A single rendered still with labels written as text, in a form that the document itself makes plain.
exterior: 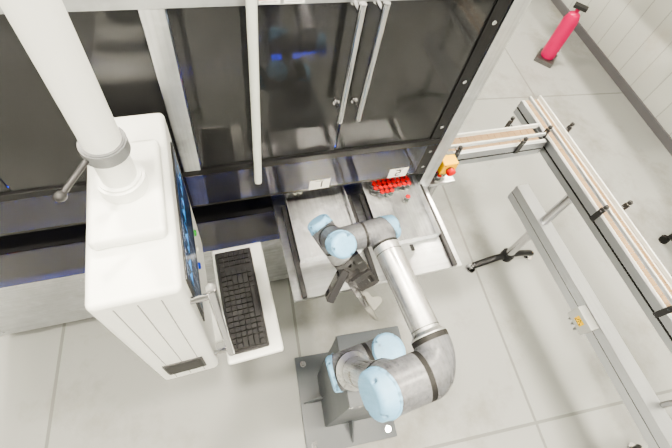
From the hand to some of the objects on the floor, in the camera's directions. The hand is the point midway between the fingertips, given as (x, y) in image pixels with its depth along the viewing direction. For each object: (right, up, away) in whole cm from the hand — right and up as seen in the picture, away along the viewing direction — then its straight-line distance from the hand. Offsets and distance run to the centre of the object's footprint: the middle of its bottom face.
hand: (370, 310), depth 134 cm
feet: (+97, -7, +143) cm, 172 cm away
